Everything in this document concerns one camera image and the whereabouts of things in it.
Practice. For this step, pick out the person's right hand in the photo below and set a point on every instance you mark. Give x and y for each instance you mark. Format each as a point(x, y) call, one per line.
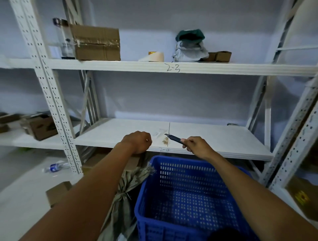
point(198, 147)

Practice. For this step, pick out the person's left hand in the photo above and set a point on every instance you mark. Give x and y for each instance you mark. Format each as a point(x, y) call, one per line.
point(136, 142)

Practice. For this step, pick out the person's left fingers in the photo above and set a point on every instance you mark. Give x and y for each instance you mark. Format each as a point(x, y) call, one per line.
point(147, 142)

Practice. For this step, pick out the person's right fingers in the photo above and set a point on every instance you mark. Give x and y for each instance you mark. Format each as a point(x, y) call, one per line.
point(189, 143)

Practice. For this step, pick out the dark blue utility knife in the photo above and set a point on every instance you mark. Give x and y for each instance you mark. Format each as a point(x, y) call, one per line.
point(175, 138)

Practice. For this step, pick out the person's right forearm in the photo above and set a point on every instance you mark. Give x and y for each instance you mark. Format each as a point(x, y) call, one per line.
point(251, 196)

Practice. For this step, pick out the person's left forearm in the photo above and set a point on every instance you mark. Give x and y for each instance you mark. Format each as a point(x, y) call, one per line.
point(89, 196)

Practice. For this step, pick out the blue plastic basket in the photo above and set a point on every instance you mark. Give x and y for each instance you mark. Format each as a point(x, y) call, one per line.
point(183, 198)

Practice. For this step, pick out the olive woven sack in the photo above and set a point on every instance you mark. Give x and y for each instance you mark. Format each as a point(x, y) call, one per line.
point(124, 198)

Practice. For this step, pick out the white metal shelving rack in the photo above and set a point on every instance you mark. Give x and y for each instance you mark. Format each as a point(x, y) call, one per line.
point(198, 68)

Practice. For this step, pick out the beige tape roll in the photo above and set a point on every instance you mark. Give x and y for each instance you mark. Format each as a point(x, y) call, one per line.
point(155, 57)

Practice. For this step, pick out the small brown cardboard box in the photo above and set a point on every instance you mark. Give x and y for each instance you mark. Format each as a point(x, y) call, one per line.
point(219, 56)

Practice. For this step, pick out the clear plastic water bottle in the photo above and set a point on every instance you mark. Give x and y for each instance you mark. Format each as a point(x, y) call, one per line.
point(56, 167)

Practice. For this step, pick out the green and white plastic bag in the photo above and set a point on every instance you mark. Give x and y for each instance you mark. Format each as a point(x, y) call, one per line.
point(190, 46)

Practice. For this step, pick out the plain cardboard box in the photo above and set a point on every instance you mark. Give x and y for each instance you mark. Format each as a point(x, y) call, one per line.
point(58, 193)

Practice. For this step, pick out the open printed cardboard box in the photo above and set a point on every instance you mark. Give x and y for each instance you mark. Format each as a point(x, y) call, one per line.
point(42, 127)

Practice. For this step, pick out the large taped cardboard box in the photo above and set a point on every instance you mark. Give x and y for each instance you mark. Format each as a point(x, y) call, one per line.
point(97, 43)

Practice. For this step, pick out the cardboard box with yellow print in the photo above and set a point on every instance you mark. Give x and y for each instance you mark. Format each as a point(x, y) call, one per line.
point(304, 198)

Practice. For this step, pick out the clear container with black lid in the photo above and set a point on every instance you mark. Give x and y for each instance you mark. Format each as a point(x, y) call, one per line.
point(65, 39)

